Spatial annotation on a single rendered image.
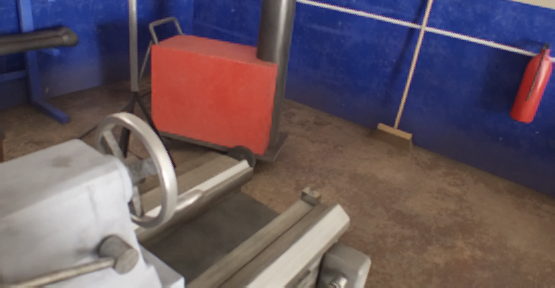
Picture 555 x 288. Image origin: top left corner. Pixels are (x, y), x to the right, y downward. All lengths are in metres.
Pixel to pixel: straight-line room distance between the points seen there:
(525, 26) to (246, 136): 2.16
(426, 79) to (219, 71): 1.78
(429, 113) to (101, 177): 3.24
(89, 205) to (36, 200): 0.08
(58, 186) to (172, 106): 2.32
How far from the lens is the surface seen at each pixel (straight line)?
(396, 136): 3.66
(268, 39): 2.62
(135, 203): 0.80
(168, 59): 2.82
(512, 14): 3.43
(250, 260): 0.98
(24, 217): 0.62
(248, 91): 2.64
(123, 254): 0.65
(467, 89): 3.55
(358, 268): 1.13
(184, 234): 1.20
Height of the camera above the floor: 1.50
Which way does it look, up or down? 25 degrees down
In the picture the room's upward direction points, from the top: 7 degrees clockwise
